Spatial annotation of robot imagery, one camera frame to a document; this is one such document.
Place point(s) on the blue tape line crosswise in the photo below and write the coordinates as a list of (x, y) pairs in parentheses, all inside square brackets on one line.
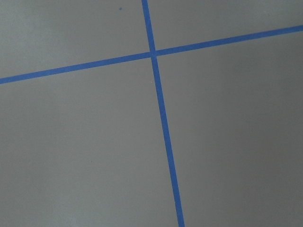
[(146, 55)]

